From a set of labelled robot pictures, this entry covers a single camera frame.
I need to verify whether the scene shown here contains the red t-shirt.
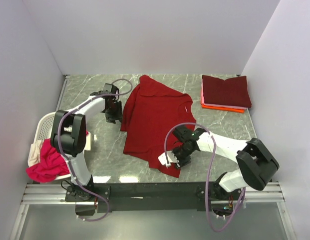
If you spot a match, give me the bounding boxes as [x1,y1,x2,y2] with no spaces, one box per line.
[121,75,196,178]

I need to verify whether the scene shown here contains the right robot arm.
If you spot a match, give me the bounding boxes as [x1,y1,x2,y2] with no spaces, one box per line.
[164,125,280,200]

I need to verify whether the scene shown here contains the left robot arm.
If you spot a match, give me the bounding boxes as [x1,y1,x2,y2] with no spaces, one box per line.
[50,83,122,201]

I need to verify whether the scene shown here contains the white laundry basket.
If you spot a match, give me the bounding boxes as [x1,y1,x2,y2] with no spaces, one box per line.
[25,110,92,186]

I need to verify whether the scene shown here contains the folded maroon t-shirt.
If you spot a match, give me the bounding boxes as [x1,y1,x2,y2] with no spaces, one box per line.
[202,75,252,108]

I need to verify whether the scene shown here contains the pink t-shirt in basket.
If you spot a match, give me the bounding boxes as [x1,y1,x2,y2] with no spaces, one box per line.
[25,139,69,183]

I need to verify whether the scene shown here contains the black base beam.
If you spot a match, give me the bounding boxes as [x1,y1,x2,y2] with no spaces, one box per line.
[64,182,240,216]

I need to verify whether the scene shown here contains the beige t-shirt in basket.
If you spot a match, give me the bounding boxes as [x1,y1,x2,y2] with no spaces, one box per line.
[27,131,92,167]

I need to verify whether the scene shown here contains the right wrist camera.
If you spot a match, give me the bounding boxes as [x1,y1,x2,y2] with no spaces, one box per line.
[158,151,180,168]

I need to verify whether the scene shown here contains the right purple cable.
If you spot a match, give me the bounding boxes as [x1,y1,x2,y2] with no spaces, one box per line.
[164,123,247,233]

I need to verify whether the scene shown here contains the purple cable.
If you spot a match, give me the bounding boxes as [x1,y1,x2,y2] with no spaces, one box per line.
[164,123,247,233]
[56,78,134,223]

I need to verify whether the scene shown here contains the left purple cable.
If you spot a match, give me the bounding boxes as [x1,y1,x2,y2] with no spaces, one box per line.
[56,78,134,223]

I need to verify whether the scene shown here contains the aluminium rail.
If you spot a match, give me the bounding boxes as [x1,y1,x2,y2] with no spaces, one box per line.
[21,182,285,205]

